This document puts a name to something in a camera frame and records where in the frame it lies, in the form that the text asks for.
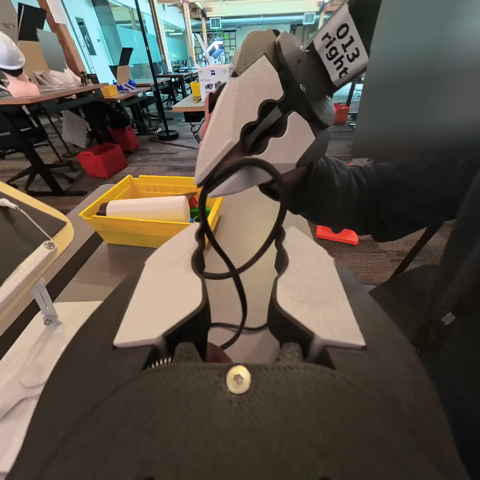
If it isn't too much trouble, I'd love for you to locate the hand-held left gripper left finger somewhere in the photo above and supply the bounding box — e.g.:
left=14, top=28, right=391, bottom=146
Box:
left=114, top=223, right=211, bottom=349

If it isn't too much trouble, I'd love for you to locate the red bin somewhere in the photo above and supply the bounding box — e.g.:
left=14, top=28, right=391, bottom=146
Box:
left=111, top=124, right=141, bottom=154
left=77, top=143, right=129, bottom=180

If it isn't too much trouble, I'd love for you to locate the yellow bin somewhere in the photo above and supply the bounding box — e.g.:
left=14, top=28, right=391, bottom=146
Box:
left=79, top=175, right=223, bottom=249

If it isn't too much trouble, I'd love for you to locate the white printed box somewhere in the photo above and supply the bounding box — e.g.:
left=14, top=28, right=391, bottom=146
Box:
left=197, top=64, right=234, bottom=103

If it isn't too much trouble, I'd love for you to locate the black board with wooden rim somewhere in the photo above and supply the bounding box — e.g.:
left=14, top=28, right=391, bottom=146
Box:
left=0, top=180, right=75, bottom=332

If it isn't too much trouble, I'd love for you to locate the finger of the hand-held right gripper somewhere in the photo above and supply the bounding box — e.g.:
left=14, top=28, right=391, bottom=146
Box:
left=194, top=54, right=287, bottom=187
left=206, top=113, right=317, bottom=197

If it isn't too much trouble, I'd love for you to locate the white roll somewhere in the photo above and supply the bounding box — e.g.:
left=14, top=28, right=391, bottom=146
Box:
left=98, top=195, right=193, bottom=223

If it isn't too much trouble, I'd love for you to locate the black support post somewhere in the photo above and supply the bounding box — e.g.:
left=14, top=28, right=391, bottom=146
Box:
left=135, top=0, right=180, bottom=142

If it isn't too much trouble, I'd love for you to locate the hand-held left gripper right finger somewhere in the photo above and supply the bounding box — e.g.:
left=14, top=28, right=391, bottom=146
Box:
left=269, top=225, right=367, bottom=352

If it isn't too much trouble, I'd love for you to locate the person's left hand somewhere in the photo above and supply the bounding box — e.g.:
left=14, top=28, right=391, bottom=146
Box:
left=206, top=344, right=234, bottom=365

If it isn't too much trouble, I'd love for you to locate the wooden table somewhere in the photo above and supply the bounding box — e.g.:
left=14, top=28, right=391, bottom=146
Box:
left=171, top=94, right=226, bottom=126

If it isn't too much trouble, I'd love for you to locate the white stand base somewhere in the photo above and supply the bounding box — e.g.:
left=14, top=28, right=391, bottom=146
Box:
left=0, top=300, right=103, bottom=452

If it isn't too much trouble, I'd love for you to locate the white hard hat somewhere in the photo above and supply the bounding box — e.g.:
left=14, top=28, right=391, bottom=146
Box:
left=0, top=32, right=28, bottom=73

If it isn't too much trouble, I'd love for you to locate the long desk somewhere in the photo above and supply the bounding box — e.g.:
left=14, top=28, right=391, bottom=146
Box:
left=0, top=83, right=110, bottom=197

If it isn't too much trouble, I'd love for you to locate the black cable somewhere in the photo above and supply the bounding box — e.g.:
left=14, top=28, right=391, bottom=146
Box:
left=194, top=156, right=290, bottom=353

